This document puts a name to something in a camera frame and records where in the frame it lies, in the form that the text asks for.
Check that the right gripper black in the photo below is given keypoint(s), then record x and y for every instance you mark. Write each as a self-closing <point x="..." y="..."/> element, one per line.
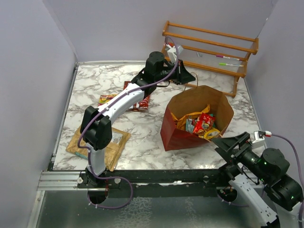
<point x="227" y="143"/>

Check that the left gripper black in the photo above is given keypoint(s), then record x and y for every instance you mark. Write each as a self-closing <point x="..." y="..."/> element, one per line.
<point x="182" y="76"/>

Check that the brown red paper bag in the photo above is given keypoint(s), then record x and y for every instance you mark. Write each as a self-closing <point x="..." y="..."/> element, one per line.
<point x="194" y="100"/>

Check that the red Doritos chip bag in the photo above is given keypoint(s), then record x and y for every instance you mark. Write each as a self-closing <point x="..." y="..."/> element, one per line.
<point x="134" y="98"/>

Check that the orange Fox's candy bag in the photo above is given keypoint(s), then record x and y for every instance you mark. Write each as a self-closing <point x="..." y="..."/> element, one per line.
<point x="103" y="99"/>

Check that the orange yellow chip bag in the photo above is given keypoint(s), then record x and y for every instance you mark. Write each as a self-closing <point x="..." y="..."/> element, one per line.
<point x="181" y="123"/>

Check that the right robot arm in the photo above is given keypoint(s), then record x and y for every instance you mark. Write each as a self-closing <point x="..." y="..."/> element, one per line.
<point x="271" y="169"/>

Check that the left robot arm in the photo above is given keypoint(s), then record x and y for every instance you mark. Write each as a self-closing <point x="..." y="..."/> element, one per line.
<point x="96" y="127"/>

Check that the yellow snack packet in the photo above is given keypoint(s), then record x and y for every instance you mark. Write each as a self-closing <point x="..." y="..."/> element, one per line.
<point x="213" y="132"/>

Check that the red snack packet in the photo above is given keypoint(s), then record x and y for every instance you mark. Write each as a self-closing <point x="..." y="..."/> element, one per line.
<point x="204" y="124"/>

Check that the green marker pen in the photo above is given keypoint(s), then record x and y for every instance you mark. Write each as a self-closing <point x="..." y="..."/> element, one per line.
<point x="233" y="65"/>

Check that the pink marker pen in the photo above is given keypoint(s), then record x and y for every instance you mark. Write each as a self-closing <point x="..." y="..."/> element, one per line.
<point x="233" y="58"/>

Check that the teal snack packet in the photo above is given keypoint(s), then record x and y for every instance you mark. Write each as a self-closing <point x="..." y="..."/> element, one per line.
<point x="189" y="127"/>

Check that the orange wooden rack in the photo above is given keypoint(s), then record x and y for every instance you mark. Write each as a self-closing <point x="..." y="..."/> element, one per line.
<point x="200" y="47"/>

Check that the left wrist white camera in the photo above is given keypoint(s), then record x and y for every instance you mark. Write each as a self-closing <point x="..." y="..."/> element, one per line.
<point x="171" y="52"/>

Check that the wrist white camera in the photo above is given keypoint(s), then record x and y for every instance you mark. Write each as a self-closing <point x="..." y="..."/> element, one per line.
<point x="171" y="52"/>
<point x="259" y="138"/>

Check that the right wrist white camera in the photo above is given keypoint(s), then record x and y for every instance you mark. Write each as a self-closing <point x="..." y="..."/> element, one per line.
<point x="259" y="138"/>

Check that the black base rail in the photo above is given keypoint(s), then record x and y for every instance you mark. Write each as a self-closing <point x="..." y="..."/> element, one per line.
<point x="156" y="183"/>

